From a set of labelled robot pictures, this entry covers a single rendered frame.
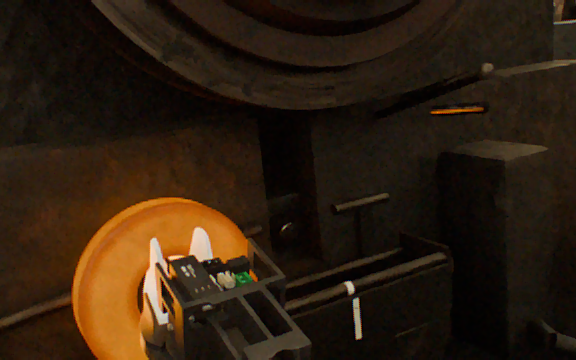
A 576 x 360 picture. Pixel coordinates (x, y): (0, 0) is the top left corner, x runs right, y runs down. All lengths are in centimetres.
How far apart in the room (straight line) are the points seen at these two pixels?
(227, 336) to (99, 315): 15
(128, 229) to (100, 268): 4
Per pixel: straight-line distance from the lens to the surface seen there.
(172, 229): 50
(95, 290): 50
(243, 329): 38
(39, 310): 56
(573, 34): 316
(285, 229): 64
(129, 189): 56
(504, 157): 67
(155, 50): 46
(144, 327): 45
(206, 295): 38
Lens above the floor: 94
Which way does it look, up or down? 13 degrees down
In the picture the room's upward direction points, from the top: 6 degrees counter-clockwise
